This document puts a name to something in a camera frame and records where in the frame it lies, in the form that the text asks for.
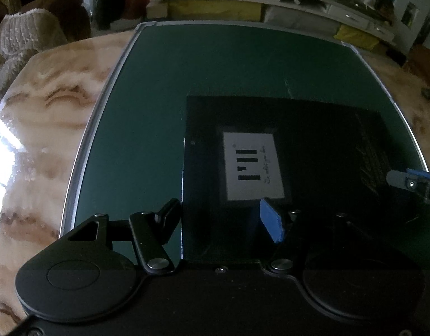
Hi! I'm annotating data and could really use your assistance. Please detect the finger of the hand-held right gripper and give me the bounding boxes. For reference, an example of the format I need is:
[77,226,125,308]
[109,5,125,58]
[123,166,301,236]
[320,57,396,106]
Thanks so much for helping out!
[386,169,430,190]

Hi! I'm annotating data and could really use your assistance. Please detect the black bag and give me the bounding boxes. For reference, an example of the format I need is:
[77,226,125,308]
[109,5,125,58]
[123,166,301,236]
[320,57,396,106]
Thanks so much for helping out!
[96,0,130,30]

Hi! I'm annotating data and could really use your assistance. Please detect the yellow bag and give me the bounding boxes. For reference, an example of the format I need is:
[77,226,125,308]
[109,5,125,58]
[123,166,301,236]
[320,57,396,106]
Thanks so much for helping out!
[336,24,380,51]

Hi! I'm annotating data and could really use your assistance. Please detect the yellow cloth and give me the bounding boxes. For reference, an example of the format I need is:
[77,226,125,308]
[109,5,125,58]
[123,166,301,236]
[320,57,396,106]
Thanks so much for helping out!
[168,0,263,22]

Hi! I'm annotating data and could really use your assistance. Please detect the brown wooden stool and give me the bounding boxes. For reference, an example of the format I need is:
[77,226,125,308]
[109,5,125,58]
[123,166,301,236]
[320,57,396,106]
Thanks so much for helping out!
[407,44,430,85]

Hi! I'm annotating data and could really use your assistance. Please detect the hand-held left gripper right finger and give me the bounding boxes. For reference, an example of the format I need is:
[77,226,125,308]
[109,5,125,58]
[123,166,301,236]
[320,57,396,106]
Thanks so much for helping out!
[259,198,363,274]

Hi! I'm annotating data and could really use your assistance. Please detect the black box lid white label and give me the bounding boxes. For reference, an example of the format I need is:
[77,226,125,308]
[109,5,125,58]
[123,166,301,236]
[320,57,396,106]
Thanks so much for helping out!
[182,94,412,263]

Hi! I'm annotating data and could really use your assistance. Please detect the dark green desk mat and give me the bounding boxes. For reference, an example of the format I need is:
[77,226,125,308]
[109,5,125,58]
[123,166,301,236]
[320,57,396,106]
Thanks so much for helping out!
[59,21,430,263]

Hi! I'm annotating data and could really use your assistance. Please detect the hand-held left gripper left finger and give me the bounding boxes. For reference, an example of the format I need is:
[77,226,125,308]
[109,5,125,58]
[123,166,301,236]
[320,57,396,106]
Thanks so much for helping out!
[66,198,182,275]

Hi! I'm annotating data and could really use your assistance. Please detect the marble desktop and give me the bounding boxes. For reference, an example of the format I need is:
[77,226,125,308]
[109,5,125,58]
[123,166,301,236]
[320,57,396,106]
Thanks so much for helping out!
[0,30,430,323]

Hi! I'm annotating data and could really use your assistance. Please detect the brown sofa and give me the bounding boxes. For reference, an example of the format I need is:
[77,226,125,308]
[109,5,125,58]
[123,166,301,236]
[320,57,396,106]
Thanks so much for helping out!
[0,0,93,43]

